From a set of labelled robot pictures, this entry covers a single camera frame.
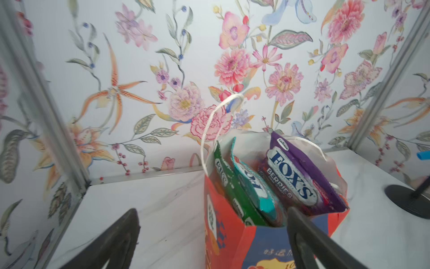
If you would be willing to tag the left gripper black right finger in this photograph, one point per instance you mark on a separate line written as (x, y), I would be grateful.
(310, 245)

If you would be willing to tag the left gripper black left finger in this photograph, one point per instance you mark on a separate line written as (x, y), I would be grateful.
(113, 249)

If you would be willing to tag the magenta striped snack packet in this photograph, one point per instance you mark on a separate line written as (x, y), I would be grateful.
(297, 181)

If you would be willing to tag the teal snack packet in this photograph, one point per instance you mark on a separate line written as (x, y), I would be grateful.
(261, 195)

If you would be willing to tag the green snack packet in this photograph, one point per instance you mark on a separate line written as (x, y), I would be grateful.
(235, 192)

